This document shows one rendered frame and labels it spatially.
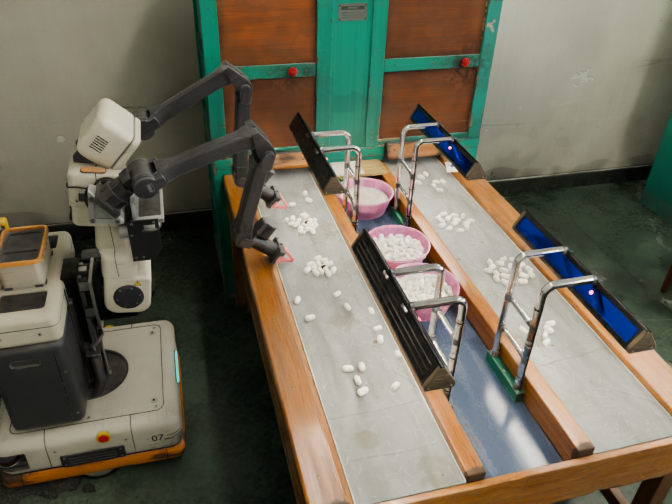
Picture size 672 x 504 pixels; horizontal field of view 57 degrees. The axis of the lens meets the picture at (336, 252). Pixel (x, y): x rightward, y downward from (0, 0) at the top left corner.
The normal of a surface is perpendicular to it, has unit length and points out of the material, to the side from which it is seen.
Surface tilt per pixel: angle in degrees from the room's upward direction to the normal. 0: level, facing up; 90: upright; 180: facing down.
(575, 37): 90
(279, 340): 0
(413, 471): 0
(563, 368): 0
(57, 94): 90
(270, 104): 90
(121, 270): 90
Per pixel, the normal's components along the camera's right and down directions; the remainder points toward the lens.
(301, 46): 0.26, 0.55
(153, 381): 0.03, -0.83
